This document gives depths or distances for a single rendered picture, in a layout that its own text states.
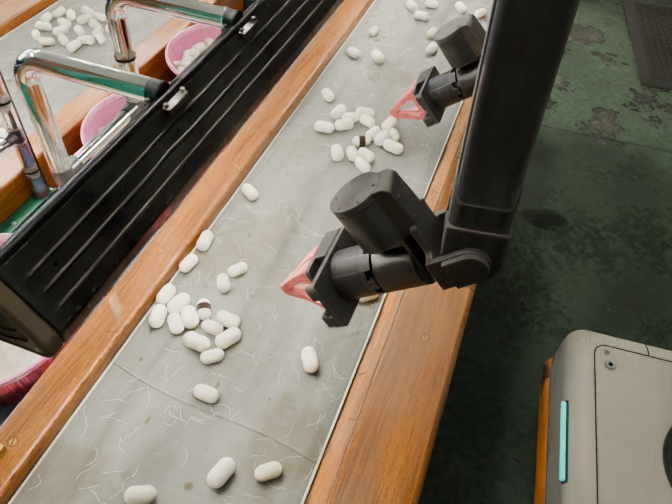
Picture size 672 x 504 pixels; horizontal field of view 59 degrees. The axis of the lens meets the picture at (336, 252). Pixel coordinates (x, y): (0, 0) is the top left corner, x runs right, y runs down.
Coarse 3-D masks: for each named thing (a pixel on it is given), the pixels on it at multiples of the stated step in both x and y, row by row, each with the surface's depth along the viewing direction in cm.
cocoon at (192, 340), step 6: (186, 336) 78; (192, 336) 78; (198, 336) 78; (204, 336) 78; (186, 342) 78; (192, 342) 77; (198, 342) 77; (204, 342) 77; (192, 348) 78; (198, 348) 77; (204, 348) 77
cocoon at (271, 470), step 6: (270, 462) 68; (276, 462) 68; (258, 468) 67; (264, 468) 67; (270, 468) 67; (276, 468) 67; (258, 474) 67; (264, 474) 67; (270, 474) 67; (276, 474) 67; (258, 480) 67; (264, 480) 67
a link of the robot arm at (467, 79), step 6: (474, 60) 96; (462, 66) 98; (468, 66) 99; (474, 66) 98; (456, 72) 100; (462, 72) 99; (468, 72) 98; (474, 72) 98; (462, 78) 99; (468, 78) 99; (474, 78) 98; (456, 84) 101; (462, 84) 100; (468, 84) 99; (474, 84) 99; (462, 90) 100; (468, 90) 100; (468, 96) 101
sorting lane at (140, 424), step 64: (384, 0) 150; (448, 0) 151; (384, 64) 129; (448, 64) 131; (448, 128) 115; (320, 192) 101; (256, 256) 90; (256, 320) 82; (320, 320) 83; (128, 384) 75; (192, 384) 75; (256, 384) 76; (320, 384) 76; (64, 448) 69; (128, 448) 69; (192, 448) 70; (256, 448) 70; (320, 448) 71
